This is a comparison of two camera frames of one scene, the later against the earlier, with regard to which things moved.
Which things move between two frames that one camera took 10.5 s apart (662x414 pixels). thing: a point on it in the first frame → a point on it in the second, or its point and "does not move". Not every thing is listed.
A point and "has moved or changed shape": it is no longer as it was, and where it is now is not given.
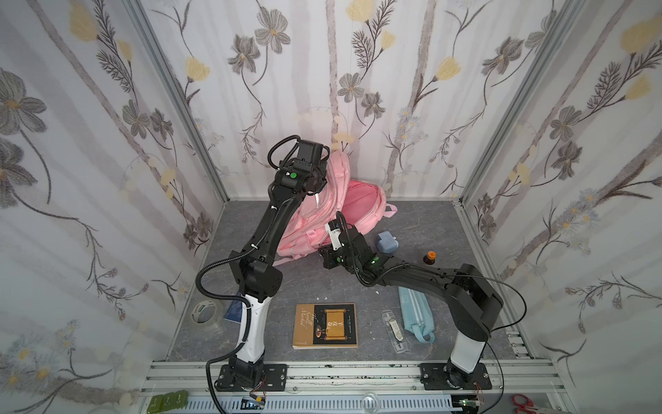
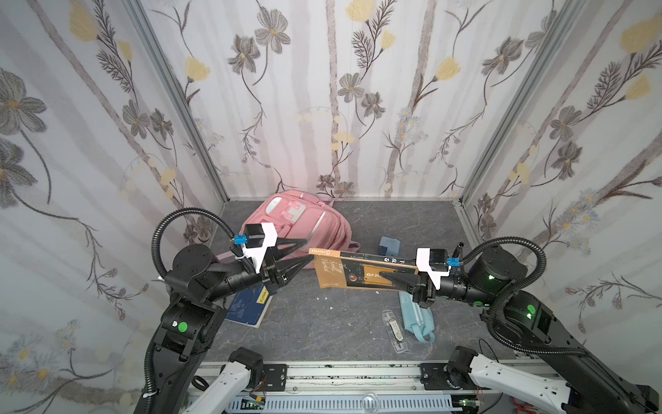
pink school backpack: [360, 203] has moved or changed shape
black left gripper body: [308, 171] → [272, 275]
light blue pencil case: [417, 313] does not move
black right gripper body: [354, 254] → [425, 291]
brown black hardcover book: [325, 326] has moved or changed shape
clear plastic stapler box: [395, 331] does not move
